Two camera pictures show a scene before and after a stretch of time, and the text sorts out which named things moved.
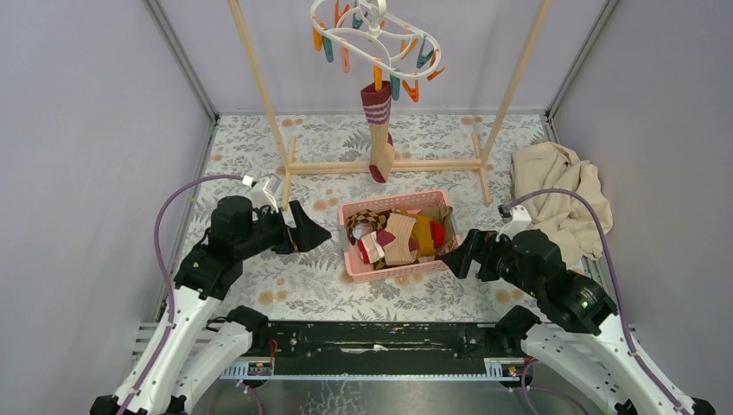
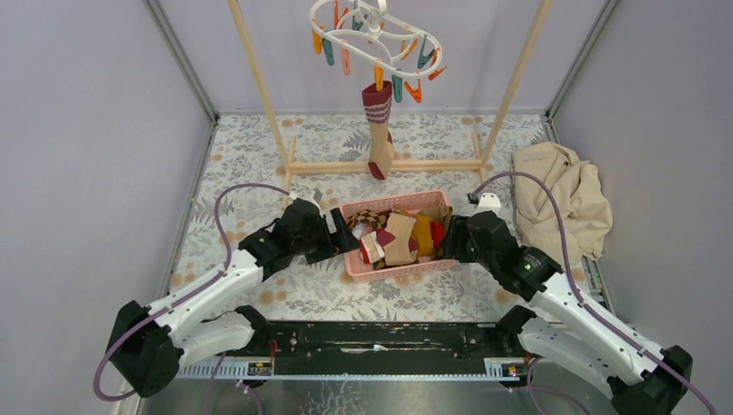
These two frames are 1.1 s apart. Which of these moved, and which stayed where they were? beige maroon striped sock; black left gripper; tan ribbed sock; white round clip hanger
Moved: black left gripper
Stayed: beige maroon striped sock; white round clip hanger; tan ribbed sock
